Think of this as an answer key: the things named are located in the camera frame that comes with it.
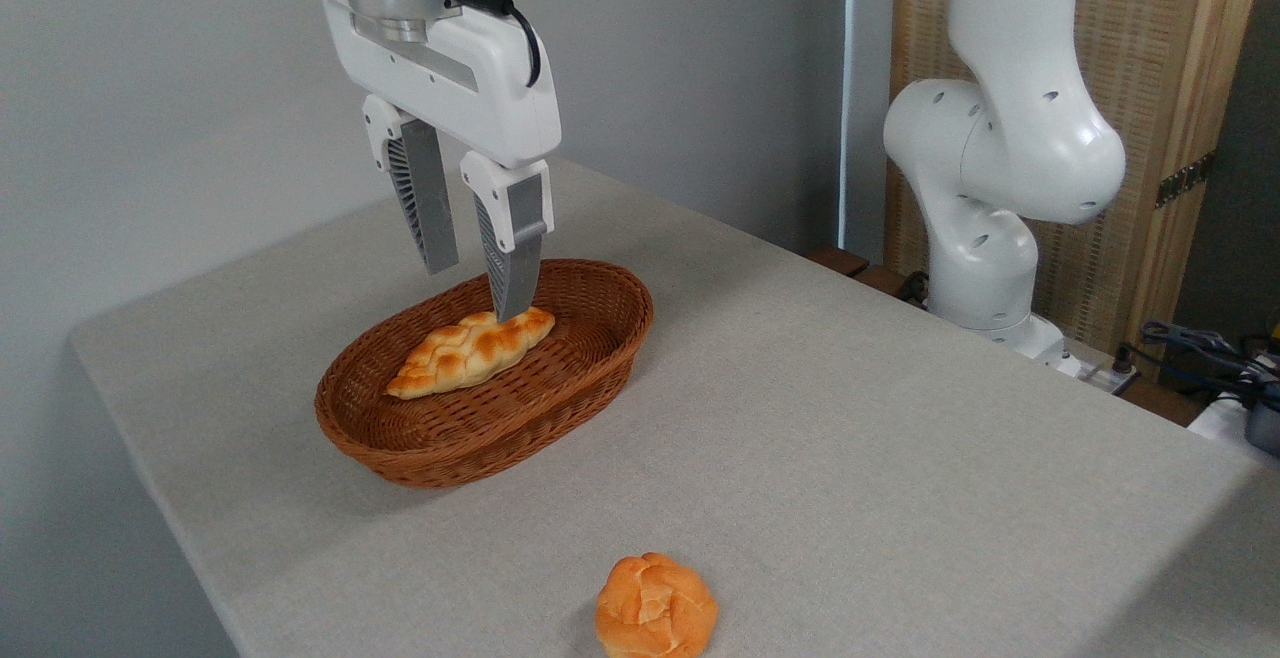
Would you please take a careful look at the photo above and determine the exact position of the white vertical post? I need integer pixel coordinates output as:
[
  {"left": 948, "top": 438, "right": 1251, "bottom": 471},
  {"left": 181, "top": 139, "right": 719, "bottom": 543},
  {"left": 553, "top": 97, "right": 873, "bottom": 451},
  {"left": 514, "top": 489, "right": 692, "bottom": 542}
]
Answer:
[{"left": 838, "top": 0, "right": 896, "bottom": 264}]

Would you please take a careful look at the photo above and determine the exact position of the brass hinge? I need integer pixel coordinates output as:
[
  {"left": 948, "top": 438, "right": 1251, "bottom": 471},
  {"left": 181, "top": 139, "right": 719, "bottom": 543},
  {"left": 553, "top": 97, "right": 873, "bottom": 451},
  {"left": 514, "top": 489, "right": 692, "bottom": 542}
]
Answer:
[{"left": 1155, "top": 150, "right": 1218, "bottom": 209}]

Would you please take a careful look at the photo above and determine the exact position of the dark cable bundle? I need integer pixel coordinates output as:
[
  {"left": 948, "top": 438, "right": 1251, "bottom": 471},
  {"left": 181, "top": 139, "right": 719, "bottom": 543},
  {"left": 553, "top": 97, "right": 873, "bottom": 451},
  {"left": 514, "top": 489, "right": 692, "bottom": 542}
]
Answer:
[{"left": 1138, "top": 320, "right": 1280, "bottom": 394}]

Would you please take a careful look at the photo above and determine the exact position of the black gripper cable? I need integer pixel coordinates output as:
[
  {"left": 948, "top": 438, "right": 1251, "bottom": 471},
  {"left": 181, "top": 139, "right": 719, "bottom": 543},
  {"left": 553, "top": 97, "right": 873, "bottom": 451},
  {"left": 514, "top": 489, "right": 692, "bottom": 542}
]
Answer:
[{"left": 448, "top": 0, "right": 542, "bottom": 88}]

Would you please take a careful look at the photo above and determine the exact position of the round orange bread roll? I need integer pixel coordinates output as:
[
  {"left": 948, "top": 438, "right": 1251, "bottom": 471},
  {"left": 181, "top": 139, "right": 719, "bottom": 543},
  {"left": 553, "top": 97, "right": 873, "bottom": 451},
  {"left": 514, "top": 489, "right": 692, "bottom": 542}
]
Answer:
[{"left": 595, "top": 552, "right": 719, "bottom": 658}]

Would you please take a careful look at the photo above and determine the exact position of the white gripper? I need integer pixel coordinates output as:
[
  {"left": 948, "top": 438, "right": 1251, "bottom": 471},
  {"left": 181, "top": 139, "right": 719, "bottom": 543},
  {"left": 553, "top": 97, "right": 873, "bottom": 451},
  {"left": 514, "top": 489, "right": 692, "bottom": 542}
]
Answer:
[{"left": 320, "top": 0, "right": 563, "bottom": 323}]

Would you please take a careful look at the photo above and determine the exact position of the long braided bread loaf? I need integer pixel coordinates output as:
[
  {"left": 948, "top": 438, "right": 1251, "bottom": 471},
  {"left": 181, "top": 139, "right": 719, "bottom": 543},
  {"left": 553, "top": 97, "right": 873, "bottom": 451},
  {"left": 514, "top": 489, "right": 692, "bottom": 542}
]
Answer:
[{"left": 386, "top": 306, "right": 556, "bottom": 400}]

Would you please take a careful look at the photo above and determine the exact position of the brown wicker oval basket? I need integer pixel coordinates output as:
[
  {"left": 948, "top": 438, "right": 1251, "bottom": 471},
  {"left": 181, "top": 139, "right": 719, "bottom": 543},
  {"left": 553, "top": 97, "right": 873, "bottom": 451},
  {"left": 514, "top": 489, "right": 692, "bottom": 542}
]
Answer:
[{"left": 314, "top": 258, "right": 655, "bottom": 489}]

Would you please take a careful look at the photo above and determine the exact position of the wooden woven screen panel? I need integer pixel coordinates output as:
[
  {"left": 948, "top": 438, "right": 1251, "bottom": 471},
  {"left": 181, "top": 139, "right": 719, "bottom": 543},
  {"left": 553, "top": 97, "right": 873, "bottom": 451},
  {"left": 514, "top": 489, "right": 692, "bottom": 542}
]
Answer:
[{"left": 885, "top": 0, "right": 1269, "bottom": 379}]

